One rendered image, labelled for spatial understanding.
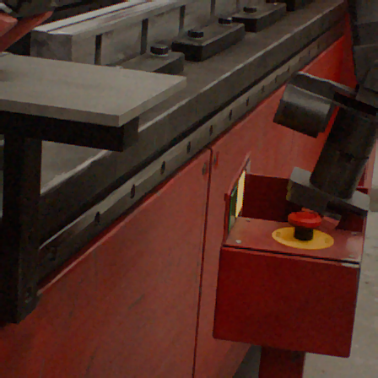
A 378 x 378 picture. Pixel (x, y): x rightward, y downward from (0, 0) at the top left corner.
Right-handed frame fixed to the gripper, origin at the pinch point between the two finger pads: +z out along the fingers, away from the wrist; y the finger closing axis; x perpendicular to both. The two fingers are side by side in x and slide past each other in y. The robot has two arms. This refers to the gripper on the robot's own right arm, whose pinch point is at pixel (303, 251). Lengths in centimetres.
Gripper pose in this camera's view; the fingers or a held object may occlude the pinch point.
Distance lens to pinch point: 135.2
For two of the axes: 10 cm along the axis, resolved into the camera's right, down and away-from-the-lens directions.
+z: -3.3, 8.8, 3.3
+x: -1.8, 2.8, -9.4
